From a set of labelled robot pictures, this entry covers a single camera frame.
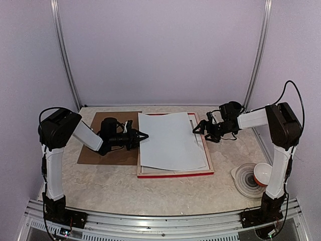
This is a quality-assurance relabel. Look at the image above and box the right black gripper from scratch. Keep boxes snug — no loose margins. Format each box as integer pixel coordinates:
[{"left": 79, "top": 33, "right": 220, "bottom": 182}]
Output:
[{"left": 193, "top": 119, "right": 232, "bottom": 143}]

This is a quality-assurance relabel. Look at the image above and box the white orange bowl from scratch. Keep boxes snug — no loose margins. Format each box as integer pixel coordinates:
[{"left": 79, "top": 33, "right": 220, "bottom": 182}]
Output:
[{"left": 253, "top": 163, "right": 272, "bottom": 187}]

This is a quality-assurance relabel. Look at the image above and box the front aluminium rail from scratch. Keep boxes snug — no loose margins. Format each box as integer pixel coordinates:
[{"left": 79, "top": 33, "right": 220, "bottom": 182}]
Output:
[{"left": 25, "top": 199, "right": 301, "bottom": 241}]

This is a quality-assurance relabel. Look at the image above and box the clear glass plate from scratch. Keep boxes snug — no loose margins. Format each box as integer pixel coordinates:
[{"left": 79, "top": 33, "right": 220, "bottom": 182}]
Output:
[{"left": 231, "top": 163, "right": 272, "bottom": 199}]

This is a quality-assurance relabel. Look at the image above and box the brown backing board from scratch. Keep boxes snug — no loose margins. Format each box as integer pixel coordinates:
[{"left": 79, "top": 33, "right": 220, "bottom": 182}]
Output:
[{"left": 77, "top": 111, "right": 142, "bottom": 166}]

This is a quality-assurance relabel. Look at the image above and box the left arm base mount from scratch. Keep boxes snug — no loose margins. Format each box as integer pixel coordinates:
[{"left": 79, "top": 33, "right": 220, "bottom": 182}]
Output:
[{"left": 45, "top": 209, "right": 88, "bottom": 229}]

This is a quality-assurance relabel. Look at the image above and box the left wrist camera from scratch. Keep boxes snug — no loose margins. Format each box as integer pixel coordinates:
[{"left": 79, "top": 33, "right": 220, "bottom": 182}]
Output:
[{"left": 123, "top": 120, "right": 133, "bottom": 134}]

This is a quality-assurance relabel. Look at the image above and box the aluminium post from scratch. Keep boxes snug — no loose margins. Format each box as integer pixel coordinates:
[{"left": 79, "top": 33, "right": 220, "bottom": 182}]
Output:
[
  {"left": 243, "top": 0, "right": 273, "bottom": 109},
  {"left": 50, "top": 0, "right": 82, "bottom": 111}
]

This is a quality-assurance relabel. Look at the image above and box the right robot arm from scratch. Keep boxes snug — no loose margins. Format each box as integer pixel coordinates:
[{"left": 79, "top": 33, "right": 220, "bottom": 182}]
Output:
[{"left": 193, "top": 99, "right": 305, "bottom": 226}]

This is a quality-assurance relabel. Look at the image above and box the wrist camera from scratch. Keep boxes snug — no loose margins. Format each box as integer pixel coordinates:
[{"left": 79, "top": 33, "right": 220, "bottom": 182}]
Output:
[
  {"left": 123, "top": 120, "right": 133, "bottom": 134},
  {"left": 206, "top": 111, "right": 217, "bottom": 125}
]

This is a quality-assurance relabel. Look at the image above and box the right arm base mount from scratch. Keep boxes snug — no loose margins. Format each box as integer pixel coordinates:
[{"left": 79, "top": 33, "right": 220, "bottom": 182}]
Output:
[{"left": 239, "top": 209, "right": 283, "bottom": 228}]

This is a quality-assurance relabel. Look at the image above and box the white photo mat board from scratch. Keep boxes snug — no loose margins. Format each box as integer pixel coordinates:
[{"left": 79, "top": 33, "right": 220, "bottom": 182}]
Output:
[{"left": 139, "top": 114, "right": 211, "bottom": 174}]

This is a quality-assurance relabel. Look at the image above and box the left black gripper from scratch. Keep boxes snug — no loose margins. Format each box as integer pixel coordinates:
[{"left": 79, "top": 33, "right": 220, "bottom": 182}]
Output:
[{"left": 110, "top": 127, "right": 149, "bottom": 151}]

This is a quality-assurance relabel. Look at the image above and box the left aluminium post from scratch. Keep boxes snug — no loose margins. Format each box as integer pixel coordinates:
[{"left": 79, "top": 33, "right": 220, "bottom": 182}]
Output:
[{"left": 50, "top": 0, "right": 82, "bottom": 111}]

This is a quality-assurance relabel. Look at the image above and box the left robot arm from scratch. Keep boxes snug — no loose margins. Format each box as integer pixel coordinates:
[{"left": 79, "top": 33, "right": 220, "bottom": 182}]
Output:
[{"left": 38, "top": 107, "right": 149, "bottom": 223}]

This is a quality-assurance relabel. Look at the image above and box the red wooden picture frame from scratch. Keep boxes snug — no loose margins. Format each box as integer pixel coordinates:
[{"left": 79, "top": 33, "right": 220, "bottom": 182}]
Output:
[{"left": 137, "top": 112, "right": 214, "bottom": 178}]

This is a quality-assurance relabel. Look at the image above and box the cat and books photo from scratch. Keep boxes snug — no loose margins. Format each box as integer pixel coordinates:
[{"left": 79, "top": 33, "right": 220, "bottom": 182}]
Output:
[{"left": 137, "top": 111, "right": 206, "bottom": 172}]

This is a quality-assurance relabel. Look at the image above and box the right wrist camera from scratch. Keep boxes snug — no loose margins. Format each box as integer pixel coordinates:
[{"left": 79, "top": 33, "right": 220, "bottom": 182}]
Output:
[{"left": 206, "top": 111, "right": 217, "bottom": 125}]

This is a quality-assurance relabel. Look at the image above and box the right aluminium post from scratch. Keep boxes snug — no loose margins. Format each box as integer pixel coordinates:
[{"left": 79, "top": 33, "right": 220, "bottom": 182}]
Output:
[{"left": 243, "top": 0, "right": 273, "bottom": 109}]

